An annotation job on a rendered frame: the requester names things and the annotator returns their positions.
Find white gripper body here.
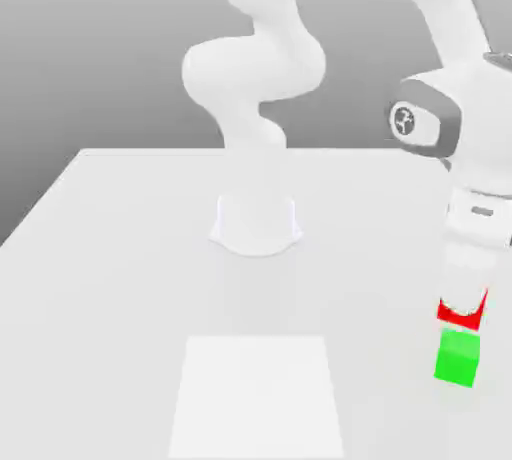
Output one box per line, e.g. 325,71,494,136
444,186,512,251

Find small red cube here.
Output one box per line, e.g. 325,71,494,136
436,286,490,333

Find small green cube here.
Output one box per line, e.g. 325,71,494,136
432,328,482,390

